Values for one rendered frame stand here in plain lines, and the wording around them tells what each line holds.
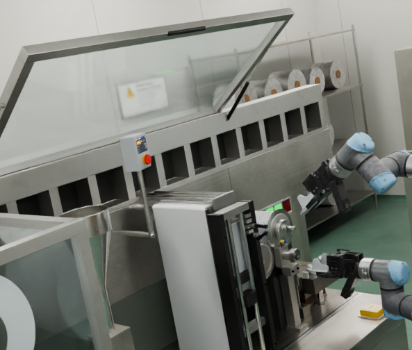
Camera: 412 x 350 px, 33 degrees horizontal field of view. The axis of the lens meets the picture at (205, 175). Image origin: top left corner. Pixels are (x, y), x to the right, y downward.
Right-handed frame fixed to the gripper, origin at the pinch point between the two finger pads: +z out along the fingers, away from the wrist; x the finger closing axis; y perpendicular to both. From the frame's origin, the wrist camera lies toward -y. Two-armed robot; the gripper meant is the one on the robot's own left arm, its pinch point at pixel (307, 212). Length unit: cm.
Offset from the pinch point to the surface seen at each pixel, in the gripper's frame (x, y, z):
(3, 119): 91, 55, -14
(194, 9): -266, 248, 154
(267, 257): 10.4, -2.9, 18.1
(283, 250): 6.2, -4.1, 14.2
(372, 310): -11.2, -38.0, 15.3
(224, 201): 30.4, 15.1, -1.0
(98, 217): 75, 26, -1
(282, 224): 3.1, 2.8, 9.6
